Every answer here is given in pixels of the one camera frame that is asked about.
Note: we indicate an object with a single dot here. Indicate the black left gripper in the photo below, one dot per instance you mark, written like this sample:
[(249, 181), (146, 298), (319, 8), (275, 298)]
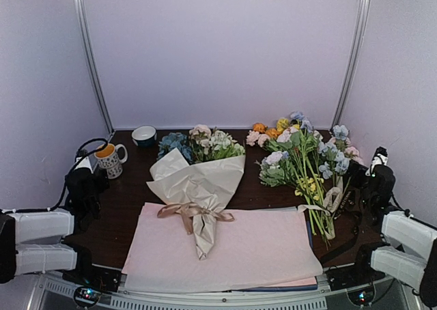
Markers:
[(102, 180)]

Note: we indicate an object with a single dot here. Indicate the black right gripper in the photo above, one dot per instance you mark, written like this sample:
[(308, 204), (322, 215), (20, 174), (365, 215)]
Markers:
[(359, 168)]

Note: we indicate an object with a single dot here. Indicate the white bowl with dark outside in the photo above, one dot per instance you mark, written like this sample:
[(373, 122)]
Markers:
[(144, 136)]

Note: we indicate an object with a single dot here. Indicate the beige ribbon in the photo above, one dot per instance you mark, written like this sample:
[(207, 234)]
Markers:
[(188, 210)]

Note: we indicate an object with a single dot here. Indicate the grey-white wrapping paper sheet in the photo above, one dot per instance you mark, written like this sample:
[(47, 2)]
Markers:
[(210, 184)]

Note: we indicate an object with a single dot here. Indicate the pink flower long stem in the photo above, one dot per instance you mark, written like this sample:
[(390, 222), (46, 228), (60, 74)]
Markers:
[(200, 137)]

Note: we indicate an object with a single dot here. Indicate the white hydrangea green leaf bunch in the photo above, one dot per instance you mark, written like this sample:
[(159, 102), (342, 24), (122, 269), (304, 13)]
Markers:
[(222, 145)]

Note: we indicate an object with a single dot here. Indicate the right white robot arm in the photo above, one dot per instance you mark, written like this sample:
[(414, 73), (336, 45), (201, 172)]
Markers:
[(407, 251)]

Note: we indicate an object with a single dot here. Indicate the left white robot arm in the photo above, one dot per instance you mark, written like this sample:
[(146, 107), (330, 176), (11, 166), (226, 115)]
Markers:
[(32, 240)]

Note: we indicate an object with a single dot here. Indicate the pile of fake flowers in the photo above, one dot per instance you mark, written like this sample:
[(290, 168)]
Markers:
[(300, 157)]

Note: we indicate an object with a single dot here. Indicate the cream ribbon on flower pile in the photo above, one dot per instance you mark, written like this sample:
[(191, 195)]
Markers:
[(322, 215)]

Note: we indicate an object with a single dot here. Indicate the patterned mug with yellow inside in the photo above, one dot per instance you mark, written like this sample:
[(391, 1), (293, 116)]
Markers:
[(111, 158)]

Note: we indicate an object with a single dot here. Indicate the stack of pastel paper sheets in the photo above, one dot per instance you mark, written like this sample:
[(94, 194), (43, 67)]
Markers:
[(260, 248)]

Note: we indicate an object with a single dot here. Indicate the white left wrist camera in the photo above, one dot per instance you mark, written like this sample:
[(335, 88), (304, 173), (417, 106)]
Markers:
[(82, 161)]

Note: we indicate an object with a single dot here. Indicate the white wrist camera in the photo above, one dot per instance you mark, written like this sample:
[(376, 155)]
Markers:
[(379, 158), (82, 161)]

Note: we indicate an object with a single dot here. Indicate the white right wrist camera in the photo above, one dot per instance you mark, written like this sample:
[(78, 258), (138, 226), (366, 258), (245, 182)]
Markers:
[(379, 158)]

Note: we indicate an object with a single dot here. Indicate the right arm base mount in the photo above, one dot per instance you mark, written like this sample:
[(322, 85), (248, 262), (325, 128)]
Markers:
[(358, 284)]

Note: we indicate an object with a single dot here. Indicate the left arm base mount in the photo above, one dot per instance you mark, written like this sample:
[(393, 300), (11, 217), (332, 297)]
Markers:
[(93, 286)]

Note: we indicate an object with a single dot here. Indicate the front aluminium rail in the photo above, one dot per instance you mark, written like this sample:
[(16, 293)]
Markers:
[(51, 291)]

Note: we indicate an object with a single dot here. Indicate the left aluminium frame post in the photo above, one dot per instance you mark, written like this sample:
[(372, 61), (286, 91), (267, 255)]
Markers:
[(91, 64)]

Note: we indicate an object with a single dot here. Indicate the aluminium frame post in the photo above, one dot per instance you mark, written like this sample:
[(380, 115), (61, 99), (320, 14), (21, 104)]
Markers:
[(357, 42), (91, 64)]

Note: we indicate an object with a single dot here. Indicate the right aluminium frame post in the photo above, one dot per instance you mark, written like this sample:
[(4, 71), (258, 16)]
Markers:
[(357, 42)]

